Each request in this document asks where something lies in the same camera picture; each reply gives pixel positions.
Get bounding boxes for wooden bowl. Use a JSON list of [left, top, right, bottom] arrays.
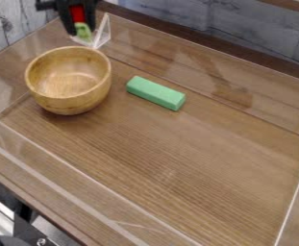
[[25, 46, 113, 115]]

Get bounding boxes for green rectangular block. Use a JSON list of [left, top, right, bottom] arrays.
[[126, 76, 186, 111]]

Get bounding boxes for black metal table frame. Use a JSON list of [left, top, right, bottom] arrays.
[[0, 184, 81, 246]]

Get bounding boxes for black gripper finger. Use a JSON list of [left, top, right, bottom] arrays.
[[58, 6, 77, 36], [85, 6, 97, 31]]

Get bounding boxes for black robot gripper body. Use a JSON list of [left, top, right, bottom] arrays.
[[35, 0, 101, 16]]

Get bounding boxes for clear acrylic tray walls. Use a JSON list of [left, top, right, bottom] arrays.
[[0, 13, 299, 246]]

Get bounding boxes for red plush fruit green stem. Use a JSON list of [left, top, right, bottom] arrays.
[[70, 5, 92, 42]]

